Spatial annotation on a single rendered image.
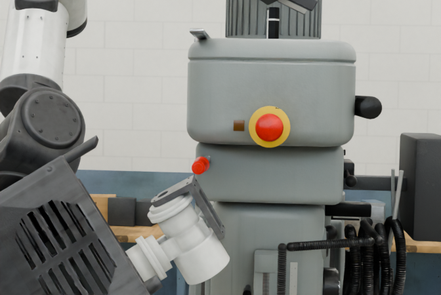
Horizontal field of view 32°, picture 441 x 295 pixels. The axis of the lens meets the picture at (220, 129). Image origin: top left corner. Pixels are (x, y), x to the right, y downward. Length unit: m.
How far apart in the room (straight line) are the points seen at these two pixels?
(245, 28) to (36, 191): 0.78
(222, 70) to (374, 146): 4.51
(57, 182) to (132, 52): 4.83
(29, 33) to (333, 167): 0.51
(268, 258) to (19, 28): 0.52
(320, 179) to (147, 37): 4.47
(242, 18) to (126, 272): 0.83
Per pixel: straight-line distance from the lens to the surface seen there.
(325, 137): 1.13
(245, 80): 1.12
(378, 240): 1.23
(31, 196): 0.84
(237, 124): 1.12
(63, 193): 0.83
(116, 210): 5.19
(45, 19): 1.14
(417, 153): 1.57
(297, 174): 1.22
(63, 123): 1.00
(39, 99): 1.00
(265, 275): 1.24
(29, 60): 1.09
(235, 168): 1.22
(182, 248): 0.99
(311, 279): 1.30
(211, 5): 5.59
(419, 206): 1.58
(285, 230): 1.27
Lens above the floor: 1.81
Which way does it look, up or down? 3 degrees down
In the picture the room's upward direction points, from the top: 1 degrees clockwise
